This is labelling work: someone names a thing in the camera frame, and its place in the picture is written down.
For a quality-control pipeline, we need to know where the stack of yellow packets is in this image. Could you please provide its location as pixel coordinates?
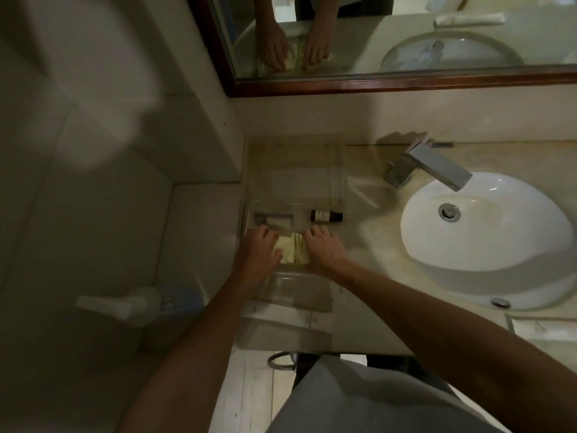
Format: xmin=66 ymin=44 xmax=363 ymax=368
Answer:
xmin=272 ymin=233 xmax=312 ymax=267

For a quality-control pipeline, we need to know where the person's white shirt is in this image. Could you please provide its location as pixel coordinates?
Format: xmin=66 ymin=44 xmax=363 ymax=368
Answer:
xmin=266 ymin=355 xmax=512 ymax=433

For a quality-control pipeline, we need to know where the white oval sink basin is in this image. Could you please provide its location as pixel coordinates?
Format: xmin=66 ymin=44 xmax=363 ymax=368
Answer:
xmin=400 ymin=171 xmax=577 ymax=312

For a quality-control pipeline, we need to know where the wood framed wall mirror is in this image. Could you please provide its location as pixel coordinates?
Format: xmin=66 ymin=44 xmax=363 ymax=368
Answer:
xmin=186 ymin=0 xmax=577 ymax=99

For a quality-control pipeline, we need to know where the chrome square faucet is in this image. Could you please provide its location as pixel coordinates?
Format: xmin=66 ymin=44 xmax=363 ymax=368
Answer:
xmin=383 ymin=140 xmax=473 ymax=192

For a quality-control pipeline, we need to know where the person's right forearm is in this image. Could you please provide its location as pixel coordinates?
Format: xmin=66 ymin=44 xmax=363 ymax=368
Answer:
xmin=336 ymin=261 xmax=577 ymax=433

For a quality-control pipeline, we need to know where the person's left hand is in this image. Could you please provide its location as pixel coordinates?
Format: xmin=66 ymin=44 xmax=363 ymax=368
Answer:
xmin=232 ymin=224 xmax=284 ymax=285

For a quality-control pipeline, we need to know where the clear acrylic amenity tray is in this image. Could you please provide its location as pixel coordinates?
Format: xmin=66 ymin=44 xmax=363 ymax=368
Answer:
xmin=238 ymin=133 xmax=350 ymax=352

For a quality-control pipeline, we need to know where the chrome ring under counter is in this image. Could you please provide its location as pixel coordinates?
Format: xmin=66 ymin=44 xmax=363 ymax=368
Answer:
xmin=267 ymin=351 xmax=302 ymax=371

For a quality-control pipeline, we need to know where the white soap dispenser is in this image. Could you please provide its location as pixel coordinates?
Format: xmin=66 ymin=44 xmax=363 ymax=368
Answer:
xmin=74 ymin=286 xmax=203 ymax=330

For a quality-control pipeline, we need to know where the person's right hand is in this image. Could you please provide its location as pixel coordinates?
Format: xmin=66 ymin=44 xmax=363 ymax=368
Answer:
xmin=301 ymin=224 xmax=357 ymax=281

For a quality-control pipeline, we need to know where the person's left forearm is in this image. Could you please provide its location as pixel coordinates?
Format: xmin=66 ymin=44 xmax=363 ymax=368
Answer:
xmin=115 ymin=266 xmax=271 ymax=433

